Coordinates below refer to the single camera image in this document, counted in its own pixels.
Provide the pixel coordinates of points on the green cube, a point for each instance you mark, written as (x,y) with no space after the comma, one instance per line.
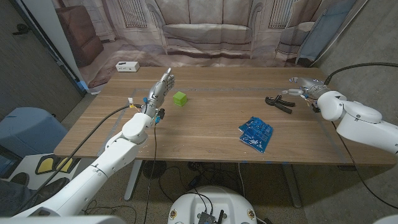
(180,99)

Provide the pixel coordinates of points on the blue folding panel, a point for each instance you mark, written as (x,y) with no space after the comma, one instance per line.
(326,31)

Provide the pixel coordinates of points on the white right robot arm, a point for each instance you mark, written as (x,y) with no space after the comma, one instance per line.
(360,124)

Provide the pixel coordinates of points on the person's dark trouser leg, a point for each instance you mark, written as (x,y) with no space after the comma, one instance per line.
(12,196)

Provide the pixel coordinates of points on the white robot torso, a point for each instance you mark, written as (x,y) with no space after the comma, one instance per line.
(211,202)

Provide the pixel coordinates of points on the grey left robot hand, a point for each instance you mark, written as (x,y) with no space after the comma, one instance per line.
(158,91)

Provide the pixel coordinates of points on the blue gel bag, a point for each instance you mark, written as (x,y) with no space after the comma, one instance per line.
(256,133)

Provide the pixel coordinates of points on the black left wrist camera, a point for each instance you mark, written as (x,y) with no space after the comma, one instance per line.
(160,113)

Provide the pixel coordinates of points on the person's black shoe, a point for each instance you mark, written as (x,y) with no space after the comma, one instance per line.
(56,186)

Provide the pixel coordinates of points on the black grip strengthener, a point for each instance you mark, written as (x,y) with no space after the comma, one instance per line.
(281,105)

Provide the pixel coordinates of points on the white and yellow board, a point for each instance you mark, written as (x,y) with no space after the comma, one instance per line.
(49,165)

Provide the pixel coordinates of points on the round black floor fan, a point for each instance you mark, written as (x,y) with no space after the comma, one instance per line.
(154,169)

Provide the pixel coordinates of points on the white table leg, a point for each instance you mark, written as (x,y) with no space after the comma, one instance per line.
(133,180)
(292,186)

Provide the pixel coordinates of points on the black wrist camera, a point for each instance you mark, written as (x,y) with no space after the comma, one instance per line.
(315,108)
(160,113)

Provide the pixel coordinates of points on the printed living room backdrop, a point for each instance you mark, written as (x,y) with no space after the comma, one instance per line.
(205,31)

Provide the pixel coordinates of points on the blue-grey bin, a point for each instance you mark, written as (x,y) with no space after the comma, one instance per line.
(31,130)

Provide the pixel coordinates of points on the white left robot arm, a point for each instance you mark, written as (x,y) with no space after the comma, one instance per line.
(118,152)

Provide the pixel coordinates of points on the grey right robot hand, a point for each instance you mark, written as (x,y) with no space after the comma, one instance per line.
(312,87)

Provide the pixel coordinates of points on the small white box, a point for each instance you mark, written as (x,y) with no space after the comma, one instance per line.
(127,66)

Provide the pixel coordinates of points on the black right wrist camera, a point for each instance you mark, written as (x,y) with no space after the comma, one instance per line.
(315,108)

